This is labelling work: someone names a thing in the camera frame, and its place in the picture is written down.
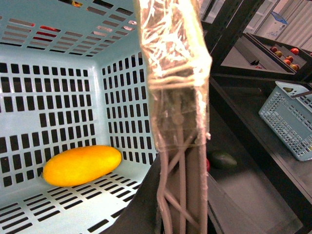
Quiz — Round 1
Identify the light blue plastic basket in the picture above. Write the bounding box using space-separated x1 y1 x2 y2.
0 0 156 234

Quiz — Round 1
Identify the plastic-wrapped cable bundle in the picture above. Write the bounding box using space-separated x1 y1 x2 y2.
133 0 212 234

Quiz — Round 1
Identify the red apple near gripper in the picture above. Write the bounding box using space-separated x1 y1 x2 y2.
206 159 210 172

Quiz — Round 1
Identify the dark green avocado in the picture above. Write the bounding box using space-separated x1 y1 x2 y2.
209 151 237 169

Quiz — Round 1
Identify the yellow mango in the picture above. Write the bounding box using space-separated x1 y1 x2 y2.
42 145 122 187

